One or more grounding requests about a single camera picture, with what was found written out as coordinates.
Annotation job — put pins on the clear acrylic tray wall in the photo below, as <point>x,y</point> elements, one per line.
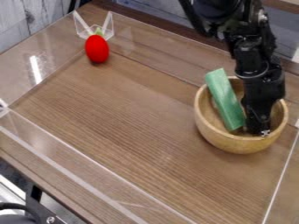
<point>84,185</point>

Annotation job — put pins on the green rectangular block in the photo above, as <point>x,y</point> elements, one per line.
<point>225,97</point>

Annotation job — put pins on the black metal table bracket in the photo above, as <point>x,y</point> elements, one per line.
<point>42,213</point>

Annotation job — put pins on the red toy strawberry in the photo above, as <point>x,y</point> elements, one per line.
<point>96,47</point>

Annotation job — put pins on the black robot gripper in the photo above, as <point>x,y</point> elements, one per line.
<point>259,69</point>

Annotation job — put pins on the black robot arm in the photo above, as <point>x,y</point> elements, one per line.
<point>239,22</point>

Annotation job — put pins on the light wooden bowl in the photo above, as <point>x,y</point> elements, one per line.
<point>238,141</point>

